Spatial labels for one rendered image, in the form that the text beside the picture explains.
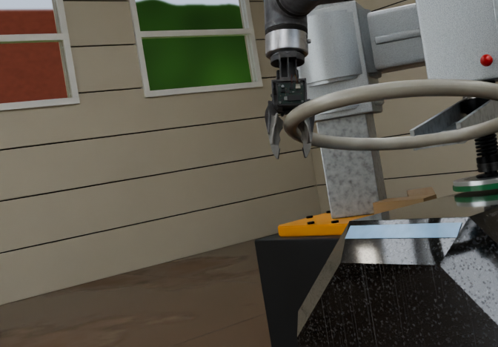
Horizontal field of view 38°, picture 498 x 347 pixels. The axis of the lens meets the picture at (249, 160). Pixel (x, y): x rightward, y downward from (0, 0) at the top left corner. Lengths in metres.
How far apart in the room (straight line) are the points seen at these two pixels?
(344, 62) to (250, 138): 6.50
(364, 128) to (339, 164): 0.16
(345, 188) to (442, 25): 0.87
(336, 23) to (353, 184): 0.59
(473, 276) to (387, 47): 1.31
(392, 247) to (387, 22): 1.21
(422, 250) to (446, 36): 0.69
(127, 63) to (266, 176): 2.31
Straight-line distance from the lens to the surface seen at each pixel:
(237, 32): 9.21
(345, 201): 2.72
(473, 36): 2.06
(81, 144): 7.87
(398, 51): 2.71
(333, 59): 2.64
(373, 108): 2.67
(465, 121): 1.75
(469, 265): 1.59
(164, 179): 8.32
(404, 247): 1.68
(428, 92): 1.29
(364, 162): 2.69
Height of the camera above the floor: 1.08
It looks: 1 degrees down
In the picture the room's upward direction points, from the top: 9 degrees counter-clockwise
